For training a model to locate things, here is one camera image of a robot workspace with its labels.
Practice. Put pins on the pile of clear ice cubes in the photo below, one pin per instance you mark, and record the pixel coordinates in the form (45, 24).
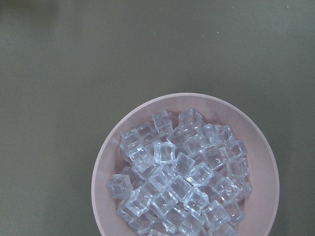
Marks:
(184, 180)

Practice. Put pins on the pink bowl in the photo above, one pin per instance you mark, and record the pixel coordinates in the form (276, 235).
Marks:
(260, 206)

